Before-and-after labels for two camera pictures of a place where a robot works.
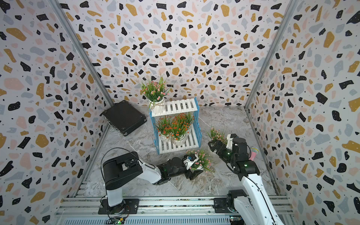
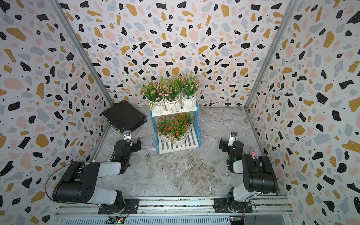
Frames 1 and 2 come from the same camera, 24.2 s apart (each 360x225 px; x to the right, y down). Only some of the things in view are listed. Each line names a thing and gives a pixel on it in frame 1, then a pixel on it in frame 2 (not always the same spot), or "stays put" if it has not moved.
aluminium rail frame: [153, 211] stays put
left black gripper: [190, 175] to [133, 146]
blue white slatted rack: [177, 129] stays put
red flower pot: [185, 120] stays put
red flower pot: [165, 127] stays put
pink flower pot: [204, 162] to [172, 99]
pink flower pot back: [216, 135] to [189, 85]
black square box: [124, 117] stays put
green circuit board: [117, 221] stays put
